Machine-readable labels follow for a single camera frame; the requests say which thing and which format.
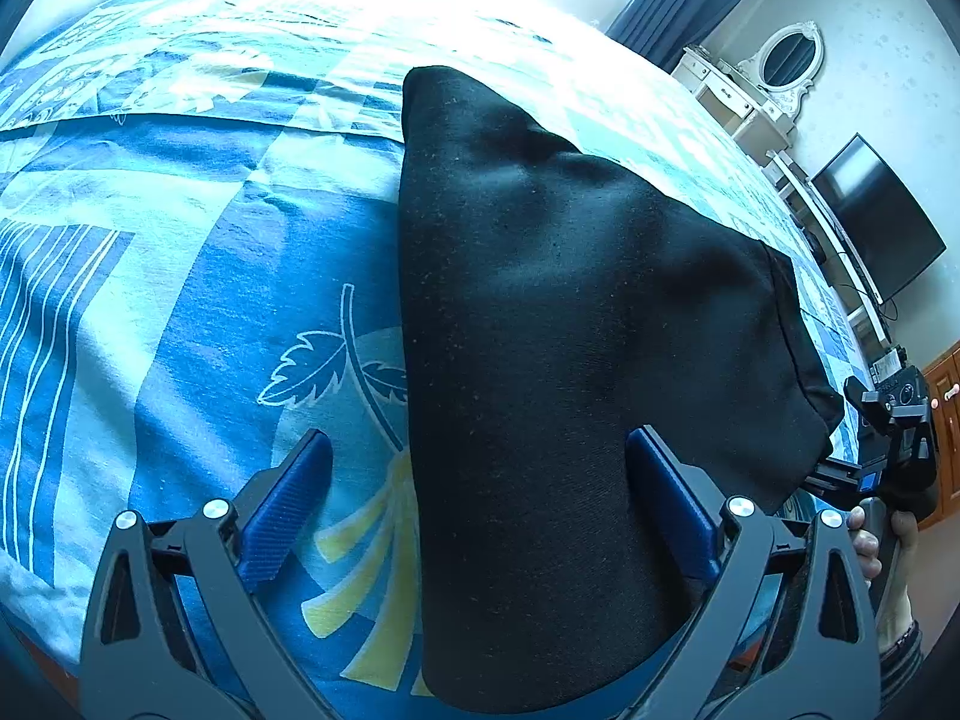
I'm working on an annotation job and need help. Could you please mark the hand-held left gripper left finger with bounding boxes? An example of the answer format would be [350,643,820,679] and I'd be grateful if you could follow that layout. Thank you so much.
[79,427,335,720]

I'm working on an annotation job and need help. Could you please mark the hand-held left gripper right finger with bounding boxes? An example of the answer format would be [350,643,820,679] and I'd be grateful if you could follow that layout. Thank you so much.
[626,426,882,720]

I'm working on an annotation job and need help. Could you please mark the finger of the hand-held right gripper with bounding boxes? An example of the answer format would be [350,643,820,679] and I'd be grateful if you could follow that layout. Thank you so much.
[801,460,883,499]

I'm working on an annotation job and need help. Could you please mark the black pants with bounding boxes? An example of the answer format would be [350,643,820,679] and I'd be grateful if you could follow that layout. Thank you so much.
[396,64,845,715]

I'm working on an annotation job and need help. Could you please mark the person's right forearm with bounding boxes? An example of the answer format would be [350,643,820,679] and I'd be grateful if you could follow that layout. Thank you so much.
[874,621,928,692]

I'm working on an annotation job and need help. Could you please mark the person's right hand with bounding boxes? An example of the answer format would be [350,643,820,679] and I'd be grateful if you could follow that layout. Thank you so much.
[847,506,920,655]

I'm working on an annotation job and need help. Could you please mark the wooden cabinet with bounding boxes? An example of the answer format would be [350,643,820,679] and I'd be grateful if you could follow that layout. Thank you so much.
[919,341,960,532]

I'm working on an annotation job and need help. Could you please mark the small black device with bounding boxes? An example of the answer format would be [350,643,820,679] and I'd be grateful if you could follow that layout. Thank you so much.
[868,345,910,385]

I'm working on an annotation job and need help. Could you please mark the black flat television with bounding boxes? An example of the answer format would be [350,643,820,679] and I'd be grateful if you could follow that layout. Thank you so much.
[811,133,947,302]

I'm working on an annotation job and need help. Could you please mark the white television shelf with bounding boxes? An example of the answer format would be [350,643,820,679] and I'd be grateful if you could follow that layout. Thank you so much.
[765,150,895,347]

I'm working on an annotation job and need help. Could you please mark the blue patterned bedsheet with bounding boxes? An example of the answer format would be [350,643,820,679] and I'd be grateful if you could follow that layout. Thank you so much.
[0,0,887,720]

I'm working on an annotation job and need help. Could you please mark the white vanity dresser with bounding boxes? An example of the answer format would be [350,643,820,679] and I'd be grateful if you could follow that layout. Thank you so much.
[671,21,826,160]

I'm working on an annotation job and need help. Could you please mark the black cable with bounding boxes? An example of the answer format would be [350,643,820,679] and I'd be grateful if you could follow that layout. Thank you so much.
[836,281,901,325]

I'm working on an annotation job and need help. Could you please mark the wooden bed frame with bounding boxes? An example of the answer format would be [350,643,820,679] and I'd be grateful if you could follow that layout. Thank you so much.
[0,592,83,700]

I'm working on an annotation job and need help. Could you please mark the oval mirror white frame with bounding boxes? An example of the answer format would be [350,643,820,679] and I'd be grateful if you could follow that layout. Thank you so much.
[757,21,824,92]

